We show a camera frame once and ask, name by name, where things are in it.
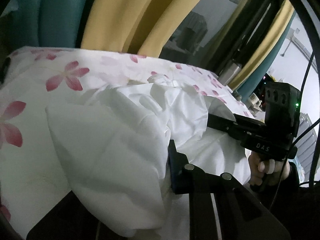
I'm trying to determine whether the yellow curtain left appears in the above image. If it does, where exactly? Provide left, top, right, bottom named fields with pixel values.
left=81, top=0, right=200, bottom=57

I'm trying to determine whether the teal curtain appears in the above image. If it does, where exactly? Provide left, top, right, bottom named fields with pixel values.
left=237, top=11, right=296, bottom=103
left=1, top=0, right=88, bottom=55

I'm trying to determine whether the white garment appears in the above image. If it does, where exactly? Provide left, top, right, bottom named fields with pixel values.
left=46, top=75, right=249, bottom=239

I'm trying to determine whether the teal curtain right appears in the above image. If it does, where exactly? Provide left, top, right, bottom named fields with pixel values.
left=237, top=11, right=296, bottom=103

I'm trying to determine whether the floral pink white bedsheet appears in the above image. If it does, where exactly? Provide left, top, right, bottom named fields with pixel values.
left=1, top=47, right=249, bottom=237

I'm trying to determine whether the yellow curtain right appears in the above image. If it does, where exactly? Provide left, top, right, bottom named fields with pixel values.
left=221, top=0, right=295, bottom=90

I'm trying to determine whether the steel thermos cup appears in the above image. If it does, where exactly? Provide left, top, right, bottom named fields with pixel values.
left=218, top=60, right=242, bottom=86

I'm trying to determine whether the right hand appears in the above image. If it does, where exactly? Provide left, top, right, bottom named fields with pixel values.
left=248, top=151, right=291, bottom=186

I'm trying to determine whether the teal curtain left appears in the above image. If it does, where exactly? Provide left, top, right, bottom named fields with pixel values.
left=1, top=0, right=88, bottom=55

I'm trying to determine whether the yellow curtain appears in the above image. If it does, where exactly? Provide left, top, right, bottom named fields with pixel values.
left=221, top=0, right=295, bottom=90
left=81, top=0, right=200, bottom=57

